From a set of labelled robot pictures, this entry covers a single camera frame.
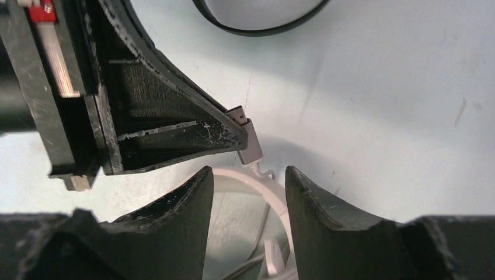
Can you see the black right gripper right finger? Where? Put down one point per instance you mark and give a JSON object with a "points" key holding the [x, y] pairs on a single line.
{"points": [[334, 239]]}

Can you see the small black on-ear headphones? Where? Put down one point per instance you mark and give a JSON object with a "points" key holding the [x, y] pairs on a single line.
{"points": [[258, 18]]}

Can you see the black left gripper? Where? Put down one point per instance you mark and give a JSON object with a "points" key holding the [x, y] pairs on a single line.
{"points": [[48, 85]]}

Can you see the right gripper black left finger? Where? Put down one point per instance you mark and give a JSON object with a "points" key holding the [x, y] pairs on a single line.
{"points": [[165, 239]]}

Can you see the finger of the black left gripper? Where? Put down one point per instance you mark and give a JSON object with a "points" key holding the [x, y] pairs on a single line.
{"points": [[150, 114]]}

